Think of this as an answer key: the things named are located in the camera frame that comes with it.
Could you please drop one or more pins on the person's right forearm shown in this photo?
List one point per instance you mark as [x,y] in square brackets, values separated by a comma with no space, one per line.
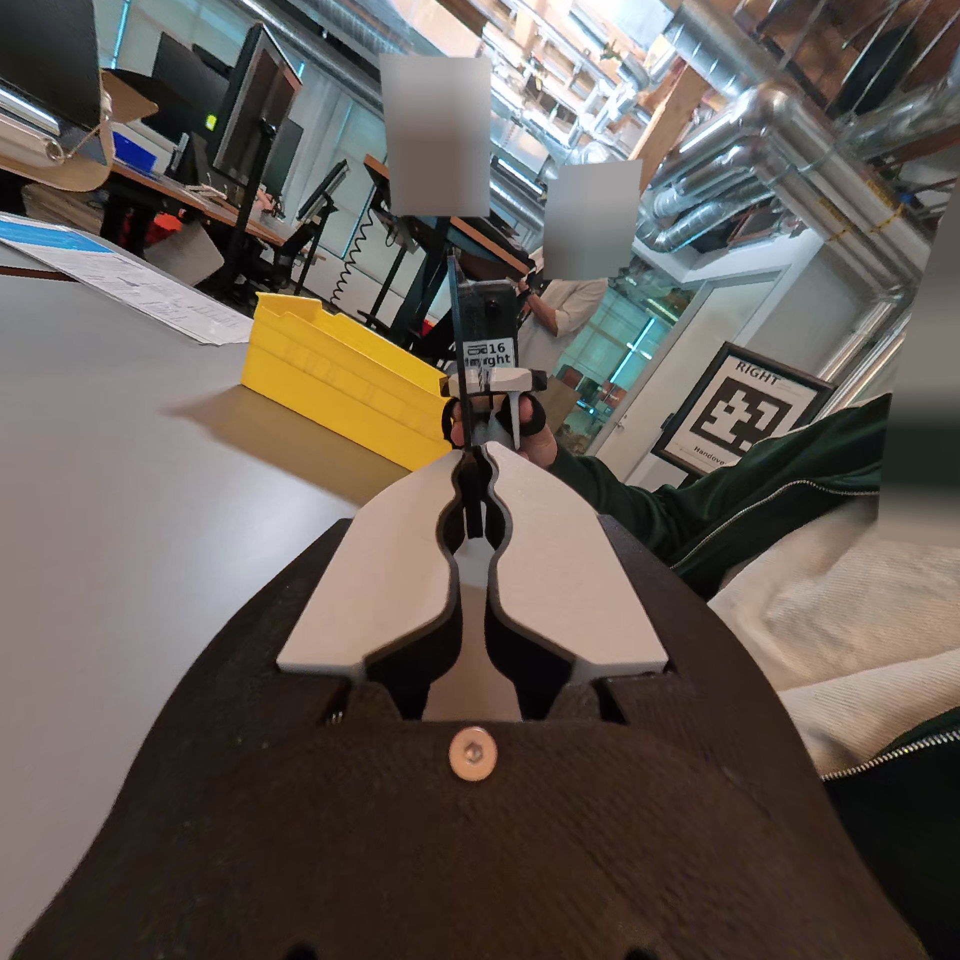
[675,510]

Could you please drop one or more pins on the orange cone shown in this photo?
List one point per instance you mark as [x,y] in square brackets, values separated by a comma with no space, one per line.
[165,231]

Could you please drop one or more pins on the raised standing desk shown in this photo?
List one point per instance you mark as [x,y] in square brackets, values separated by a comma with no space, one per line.
[465,240]

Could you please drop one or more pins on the grey card sheet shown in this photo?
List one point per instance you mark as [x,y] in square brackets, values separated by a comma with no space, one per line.
[187,255]

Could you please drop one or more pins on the person's green jacket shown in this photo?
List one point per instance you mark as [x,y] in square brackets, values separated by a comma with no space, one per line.
[900,825]

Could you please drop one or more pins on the wooden background desk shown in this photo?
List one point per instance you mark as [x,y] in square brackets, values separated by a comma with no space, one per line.
[210,202]

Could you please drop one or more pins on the black tablet on arm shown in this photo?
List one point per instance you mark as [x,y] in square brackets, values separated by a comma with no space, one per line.
[322,191]

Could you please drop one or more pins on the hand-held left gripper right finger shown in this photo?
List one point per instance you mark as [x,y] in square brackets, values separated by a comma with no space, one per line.
[585,585]

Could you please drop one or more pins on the yellow plastic bin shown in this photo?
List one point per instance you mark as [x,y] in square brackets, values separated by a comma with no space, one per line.
[337,390]

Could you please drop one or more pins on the black plate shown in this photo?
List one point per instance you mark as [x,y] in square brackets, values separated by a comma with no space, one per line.
[457,322]

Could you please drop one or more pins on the person's white ribbed top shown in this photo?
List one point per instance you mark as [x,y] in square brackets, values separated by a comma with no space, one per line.
[825,622]

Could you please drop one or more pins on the framed tag sign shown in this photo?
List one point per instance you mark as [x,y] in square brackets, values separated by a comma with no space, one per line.
[742,412]

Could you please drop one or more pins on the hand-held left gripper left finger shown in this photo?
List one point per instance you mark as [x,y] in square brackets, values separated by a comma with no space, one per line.
[375,585]

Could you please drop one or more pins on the printed paper sheet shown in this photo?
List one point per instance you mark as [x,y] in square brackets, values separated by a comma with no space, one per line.
[112,277]

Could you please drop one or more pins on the silver ventilation ducts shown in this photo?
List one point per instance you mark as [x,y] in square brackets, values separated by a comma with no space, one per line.
[787,127]

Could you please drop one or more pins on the black computer monitor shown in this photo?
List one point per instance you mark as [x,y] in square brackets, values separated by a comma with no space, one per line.
[251,97]
[187,90]

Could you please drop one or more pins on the grey desk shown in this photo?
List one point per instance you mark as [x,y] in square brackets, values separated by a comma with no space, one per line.
[150,525]

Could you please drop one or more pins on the blue plastic bin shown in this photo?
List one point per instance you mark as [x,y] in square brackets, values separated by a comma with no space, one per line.
[135,154]

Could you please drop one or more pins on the person's right hand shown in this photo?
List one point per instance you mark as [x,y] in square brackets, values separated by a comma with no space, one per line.
[541,446]

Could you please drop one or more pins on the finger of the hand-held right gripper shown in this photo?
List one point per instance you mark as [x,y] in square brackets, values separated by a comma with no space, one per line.
[510,379]
[448,386]

